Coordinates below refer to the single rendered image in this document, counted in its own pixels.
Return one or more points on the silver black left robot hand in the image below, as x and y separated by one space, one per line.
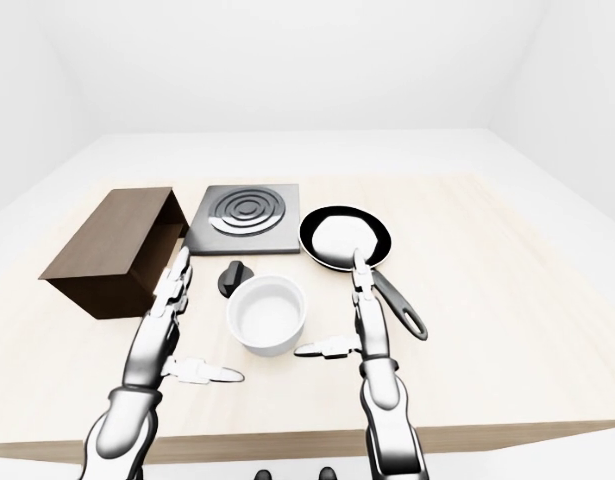
152 336

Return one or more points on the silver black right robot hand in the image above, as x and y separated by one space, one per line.
371 325

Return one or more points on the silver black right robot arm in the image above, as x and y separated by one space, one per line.
394 425

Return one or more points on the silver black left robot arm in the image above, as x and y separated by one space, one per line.
119 435

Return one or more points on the brown wooden cabinet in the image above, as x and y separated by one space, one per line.
112 245

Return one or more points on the white bowl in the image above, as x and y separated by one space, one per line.
267 315

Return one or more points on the black frying pan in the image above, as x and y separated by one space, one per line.
357 250

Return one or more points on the round black knob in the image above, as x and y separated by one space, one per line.
233 277

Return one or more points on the flat dark stove plate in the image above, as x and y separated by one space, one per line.
247 220

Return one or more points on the small dark rounded shape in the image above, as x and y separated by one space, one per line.
327 473
263 474

